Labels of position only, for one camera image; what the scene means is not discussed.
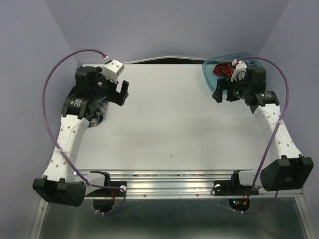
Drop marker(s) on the navy plaid pleated skirt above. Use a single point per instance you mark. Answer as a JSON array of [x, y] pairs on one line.
[[98, 113]]

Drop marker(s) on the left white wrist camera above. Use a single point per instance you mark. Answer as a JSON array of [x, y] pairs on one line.
[[112, 70]]

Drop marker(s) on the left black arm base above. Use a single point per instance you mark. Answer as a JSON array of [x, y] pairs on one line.
[[101, 185]]

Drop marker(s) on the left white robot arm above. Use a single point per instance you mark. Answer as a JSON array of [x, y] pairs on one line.
[[61, 182]]

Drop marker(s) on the red polka dot skirt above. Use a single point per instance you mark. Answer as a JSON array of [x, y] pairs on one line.
[[224, 69]]

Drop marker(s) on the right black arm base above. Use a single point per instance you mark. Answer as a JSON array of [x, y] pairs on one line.
[[232, 187]]

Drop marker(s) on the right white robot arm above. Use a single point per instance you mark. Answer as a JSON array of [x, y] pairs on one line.
[[288, 169]]

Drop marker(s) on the aluminium rail frame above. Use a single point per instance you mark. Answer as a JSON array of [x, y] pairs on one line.
[[177, 205]]

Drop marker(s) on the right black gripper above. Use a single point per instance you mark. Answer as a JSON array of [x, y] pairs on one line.
[[223, 84]]

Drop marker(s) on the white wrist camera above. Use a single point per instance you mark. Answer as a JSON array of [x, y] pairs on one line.
[[112, 70], [239, 70]]

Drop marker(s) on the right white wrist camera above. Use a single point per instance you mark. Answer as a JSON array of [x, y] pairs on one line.
[[239, 70]]

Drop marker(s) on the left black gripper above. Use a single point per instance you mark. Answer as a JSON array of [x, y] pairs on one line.
[[113, 95]]

